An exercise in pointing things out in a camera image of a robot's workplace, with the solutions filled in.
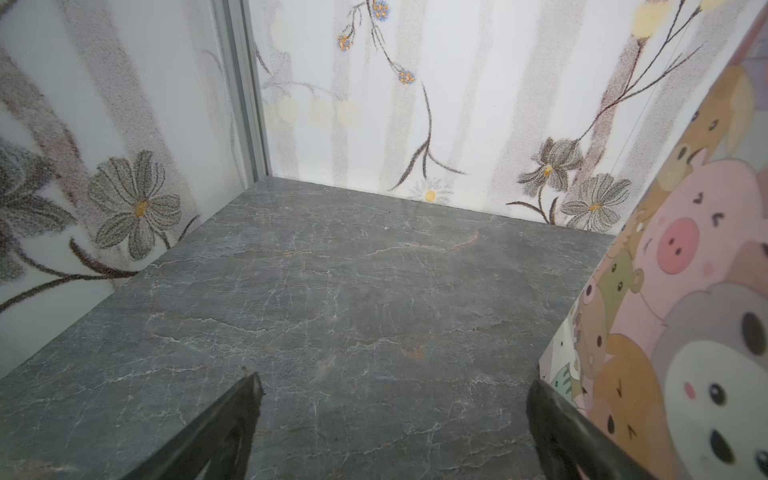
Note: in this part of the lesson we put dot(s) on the cartoon animal paper bag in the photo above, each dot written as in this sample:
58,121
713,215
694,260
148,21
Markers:
665,348

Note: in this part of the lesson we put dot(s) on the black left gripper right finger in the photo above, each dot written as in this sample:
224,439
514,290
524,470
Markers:
568,445

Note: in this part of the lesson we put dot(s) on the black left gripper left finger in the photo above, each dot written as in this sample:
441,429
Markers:
216,444

